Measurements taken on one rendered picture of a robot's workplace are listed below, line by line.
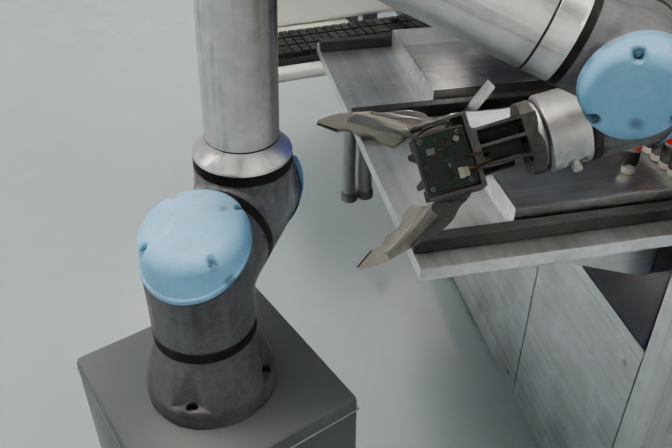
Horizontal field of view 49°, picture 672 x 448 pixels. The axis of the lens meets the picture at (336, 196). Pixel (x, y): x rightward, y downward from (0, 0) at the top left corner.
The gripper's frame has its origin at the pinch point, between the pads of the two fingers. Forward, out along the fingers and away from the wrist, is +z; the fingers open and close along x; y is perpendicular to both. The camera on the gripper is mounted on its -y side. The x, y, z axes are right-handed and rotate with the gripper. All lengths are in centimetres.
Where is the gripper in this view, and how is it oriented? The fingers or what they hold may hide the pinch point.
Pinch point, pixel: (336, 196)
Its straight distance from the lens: 74.6
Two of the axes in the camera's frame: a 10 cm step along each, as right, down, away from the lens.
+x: 2.7, 9.6, -0.9
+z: -9.6, 2.8, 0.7
